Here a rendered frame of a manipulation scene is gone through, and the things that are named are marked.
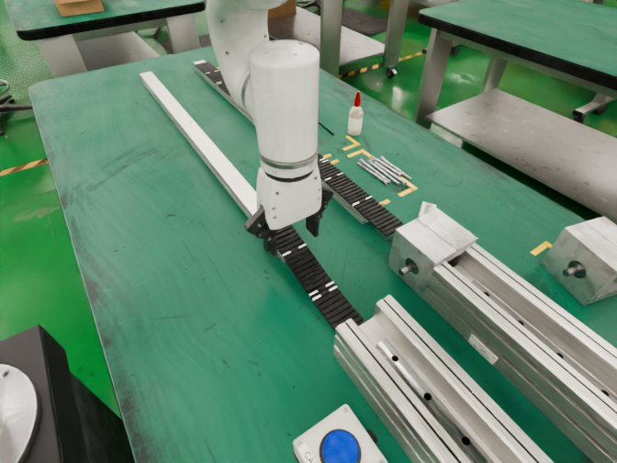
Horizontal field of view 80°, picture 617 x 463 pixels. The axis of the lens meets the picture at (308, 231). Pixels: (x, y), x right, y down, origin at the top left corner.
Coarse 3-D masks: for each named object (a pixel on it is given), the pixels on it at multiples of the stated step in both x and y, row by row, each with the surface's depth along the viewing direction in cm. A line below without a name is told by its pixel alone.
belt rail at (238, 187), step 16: (144, 80) 120; (160, 96) 111; (176, 112) 104; (192, 128) 98; (192, 144) 96; (208, 144) 92; (208, 160) 87; (224, 160) 87; (224, 176) 83; (240, 176) 83; (240, 192) 79; (256, 208) 75
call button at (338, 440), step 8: (336, 432) 42; (344, 432) 42; (328, 440) 41; (336, 440) 41; (344, 440) 41; (352, 440) 41; (328, 448) 40; (336, 448) 40; (344, 448) 40; (352, 448) 40; (328, 456) 40; (336, 456) 40; (344, 456) 40; (352, 456) 40
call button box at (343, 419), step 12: (348, 408) 45; (324, 420) 44; (336, 420) 44; (348, 420) 44; (312, 432) 43; (324, 432) 43; (348, 432) 42; (360, 432) 43; (372, 432) 46; (300, 444) 42; (312, 444) 42; (360, 444) 42; (372, 444) 42; (300, 456) 41; (312, 456) 41; (360, 456) 41; (372, 456) 41
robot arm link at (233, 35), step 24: (216, 0) 38; (240, 0) 35; (264, 0) 34; (216, 24) 42; (240, 24) 43; (264, 24) 47; (216, 48) 46; (240, 48) 47; (240, 72) 48; (240, 96) 49
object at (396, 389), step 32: (352, 320) 51; (384, 320) 53; (352, 352) 48; (384, 352) 50; (416, 352) 48; (384, 384) 44; (416, 384) 47; (448, 384) 45; (384, 416) 47; (416, 416) 42; (448, 416) 44; (480, 416) 42; (416, 448) 43; (448, 448) 39; (480, 448) 42; (512, 448) 39
